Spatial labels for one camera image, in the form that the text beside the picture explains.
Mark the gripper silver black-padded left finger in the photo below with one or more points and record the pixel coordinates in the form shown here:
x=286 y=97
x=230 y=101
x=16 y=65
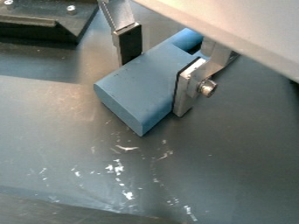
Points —
x=126 y=30

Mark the black curved fixture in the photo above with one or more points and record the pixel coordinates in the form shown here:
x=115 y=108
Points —
x=46 y=20

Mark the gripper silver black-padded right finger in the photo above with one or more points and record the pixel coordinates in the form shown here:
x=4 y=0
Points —
x=194 y=80

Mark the light blue square-circle object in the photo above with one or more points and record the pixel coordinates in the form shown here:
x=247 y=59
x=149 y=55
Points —
x=138 y=91

